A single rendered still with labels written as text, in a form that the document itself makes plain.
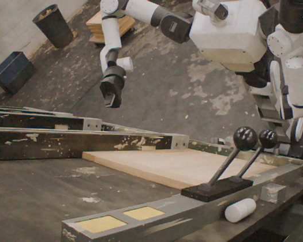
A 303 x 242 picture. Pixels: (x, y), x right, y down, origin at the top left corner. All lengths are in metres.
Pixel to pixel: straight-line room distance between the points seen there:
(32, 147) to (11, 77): 4.42
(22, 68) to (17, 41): 1.14
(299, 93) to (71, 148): 0.65
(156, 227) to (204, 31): 0.85
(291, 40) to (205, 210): 0.49
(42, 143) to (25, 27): 5.58
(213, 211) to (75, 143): 0.50
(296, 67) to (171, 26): 0.54
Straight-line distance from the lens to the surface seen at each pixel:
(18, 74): 5.23
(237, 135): 0.46
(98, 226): 0.33
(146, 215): 0.38
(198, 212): 0.45
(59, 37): 5.42
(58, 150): 0.85
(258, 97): 1.62
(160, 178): 0.72
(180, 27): 1.20
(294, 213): 0.84
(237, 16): 1.09
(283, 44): 0.79
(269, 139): 0.57
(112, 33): 1.31
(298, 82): 0.89
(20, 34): 6.31
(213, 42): 1.11
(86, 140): 0.91
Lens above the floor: 1.88
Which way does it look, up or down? 40 degrees down
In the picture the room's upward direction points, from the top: 33 degrees counter-clockwise
